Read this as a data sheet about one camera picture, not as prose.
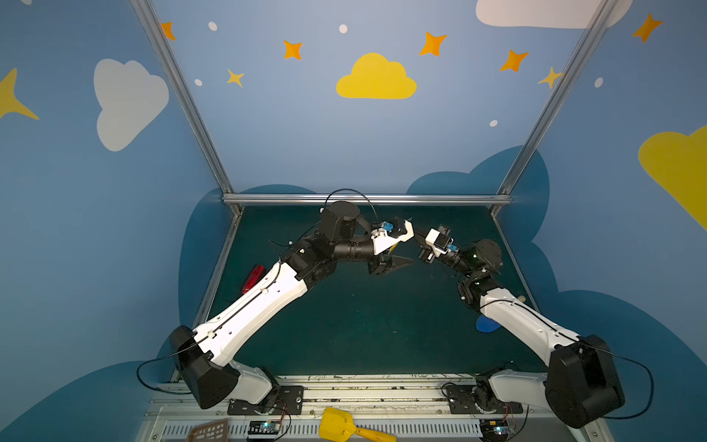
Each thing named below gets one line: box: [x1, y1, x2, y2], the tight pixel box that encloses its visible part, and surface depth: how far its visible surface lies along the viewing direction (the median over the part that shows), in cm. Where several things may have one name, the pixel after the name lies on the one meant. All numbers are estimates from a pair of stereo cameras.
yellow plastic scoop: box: [319, 407, 397, 442], surface depth 70 cm
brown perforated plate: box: [186, 418, 230, 442], surface depth 71 cm
